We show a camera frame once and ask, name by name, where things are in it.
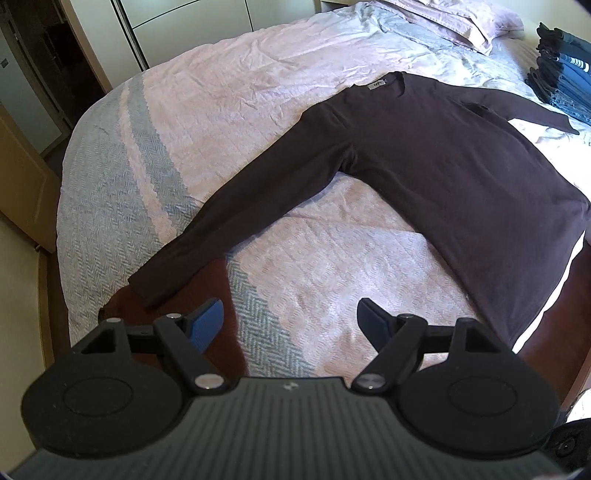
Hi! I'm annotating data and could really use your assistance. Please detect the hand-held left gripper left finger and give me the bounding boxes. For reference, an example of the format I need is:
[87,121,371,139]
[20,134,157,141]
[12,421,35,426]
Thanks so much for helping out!
[81,299,230,394]

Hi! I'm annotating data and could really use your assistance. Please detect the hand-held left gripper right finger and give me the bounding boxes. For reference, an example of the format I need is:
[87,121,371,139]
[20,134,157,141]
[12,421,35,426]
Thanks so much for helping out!
[352,298,514,392]

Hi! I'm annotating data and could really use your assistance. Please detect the dark brown long-sleeve sweater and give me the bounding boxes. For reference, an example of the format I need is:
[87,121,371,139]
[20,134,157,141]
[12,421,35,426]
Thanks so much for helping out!
[128,71,591,344]

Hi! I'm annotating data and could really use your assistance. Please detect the wooden door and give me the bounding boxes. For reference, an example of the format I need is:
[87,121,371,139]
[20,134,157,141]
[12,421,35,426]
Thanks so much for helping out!
[0,105,62,254]

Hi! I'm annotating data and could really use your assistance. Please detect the pink pillow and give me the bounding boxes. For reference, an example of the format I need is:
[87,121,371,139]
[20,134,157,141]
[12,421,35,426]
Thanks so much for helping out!
[372,2,495,57]
[397,0,526,42]

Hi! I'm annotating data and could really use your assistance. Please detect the white wardrobe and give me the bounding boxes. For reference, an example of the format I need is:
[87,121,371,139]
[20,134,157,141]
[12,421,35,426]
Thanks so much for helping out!
[110,0,324,73]

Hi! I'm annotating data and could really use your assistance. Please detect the stack of folded jeans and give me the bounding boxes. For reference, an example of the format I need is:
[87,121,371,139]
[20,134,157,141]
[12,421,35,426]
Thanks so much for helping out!
[525,22,591,126]

